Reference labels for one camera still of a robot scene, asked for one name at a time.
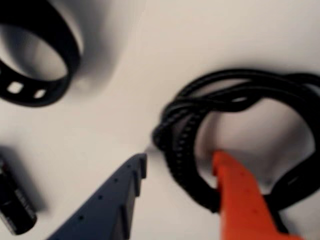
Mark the black strap band light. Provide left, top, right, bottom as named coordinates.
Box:
left=0, top=0, right=85, bottom=108

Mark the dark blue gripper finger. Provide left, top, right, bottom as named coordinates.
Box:
left=46, top=153, right=148, bottom=240

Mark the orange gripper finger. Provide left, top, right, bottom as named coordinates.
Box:
left=211, top=149, right=306, bottom=240

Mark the black braided USB cable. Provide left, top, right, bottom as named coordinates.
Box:
left=151, top=68, right=320, bottom=236

